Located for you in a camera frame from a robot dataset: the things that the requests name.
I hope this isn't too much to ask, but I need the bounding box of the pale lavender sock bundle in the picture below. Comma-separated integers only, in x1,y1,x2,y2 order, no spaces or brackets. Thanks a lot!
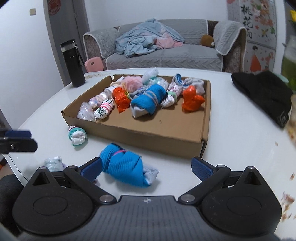
44,156,66,172

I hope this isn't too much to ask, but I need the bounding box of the white teal small sock bundle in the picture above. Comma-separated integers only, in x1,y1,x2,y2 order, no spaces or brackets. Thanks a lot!
68,126,87,147

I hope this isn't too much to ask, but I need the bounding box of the blue sock bundle pink band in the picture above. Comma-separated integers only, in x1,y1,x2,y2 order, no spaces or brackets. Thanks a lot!
99,144,159,188

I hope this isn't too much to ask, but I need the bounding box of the pastel striped bundle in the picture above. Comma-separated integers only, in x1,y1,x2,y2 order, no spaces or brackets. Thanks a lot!
88,91,110,109

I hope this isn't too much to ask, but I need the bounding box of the orange plastic bag bundle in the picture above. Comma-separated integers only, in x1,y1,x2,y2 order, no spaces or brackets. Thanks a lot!
113,87,131,113

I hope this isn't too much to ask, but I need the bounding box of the grey blue sock bundle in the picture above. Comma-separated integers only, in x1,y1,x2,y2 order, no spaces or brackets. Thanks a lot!
172,74,205,95

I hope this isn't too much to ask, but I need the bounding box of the blue ribbed sock bundle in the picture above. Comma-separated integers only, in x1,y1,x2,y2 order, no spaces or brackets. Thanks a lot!
130,84,167,118

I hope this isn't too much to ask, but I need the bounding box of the white purple floral sock bundle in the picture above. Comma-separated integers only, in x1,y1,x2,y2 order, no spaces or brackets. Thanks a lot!
160,81,183,108

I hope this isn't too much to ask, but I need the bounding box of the clear plastic bag bundle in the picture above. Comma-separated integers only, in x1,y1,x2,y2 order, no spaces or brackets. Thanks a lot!
77,102,95,122

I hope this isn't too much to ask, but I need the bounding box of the brown cardboard box tray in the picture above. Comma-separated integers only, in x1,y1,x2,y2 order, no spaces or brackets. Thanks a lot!
61,74,211,159

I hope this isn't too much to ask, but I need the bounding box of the black knit hat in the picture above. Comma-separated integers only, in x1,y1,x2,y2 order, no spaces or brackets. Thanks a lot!
231,71,292,128

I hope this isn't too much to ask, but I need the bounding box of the pink fluffy pompom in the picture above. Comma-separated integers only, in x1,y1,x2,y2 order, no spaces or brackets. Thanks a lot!
121,76,143,93

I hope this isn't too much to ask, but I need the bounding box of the black thermos bottle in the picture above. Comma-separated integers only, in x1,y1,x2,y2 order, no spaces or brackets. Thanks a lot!
60,39,85,87

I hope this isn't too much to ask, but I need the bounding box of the pink plastic stool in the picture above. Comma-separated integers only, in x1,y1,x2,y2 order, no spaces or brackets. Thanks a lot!
84,57,104,72

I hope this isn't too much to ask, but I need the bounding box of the mint white fluffy sock bundle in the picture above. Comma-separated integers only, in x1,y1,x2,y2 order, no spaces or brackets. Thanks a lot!
142,68,169,90

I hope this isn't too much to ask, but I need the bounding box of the grey door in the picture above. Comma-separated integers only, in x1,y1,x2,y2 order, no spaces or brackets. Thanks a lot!
43,0,89,86

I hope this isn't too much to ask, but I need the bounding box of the grey sofa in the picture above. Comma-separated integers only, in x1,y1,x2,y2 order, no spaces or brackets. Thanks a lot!
83,19,247,73

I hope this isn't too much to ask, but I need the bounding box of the brown plush toy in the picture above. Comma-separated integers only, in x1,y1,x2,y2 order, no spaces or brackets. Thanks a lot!
200,35,215,48

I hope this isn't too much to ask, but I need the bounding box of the grey quilted armrest throw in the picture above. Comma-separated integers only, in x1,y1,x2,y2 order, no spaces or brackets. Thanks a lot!
213,20,247,56

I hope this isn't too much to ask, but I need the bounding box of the light blue blanket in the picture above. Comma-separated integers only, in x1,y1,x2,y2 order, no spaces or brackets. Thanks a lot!
115,19,185,58

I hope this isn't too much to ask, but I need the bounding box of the floral decorated fridge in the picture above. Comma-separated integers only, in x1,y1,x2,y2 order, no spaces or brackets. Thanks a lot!
227,0,276,73

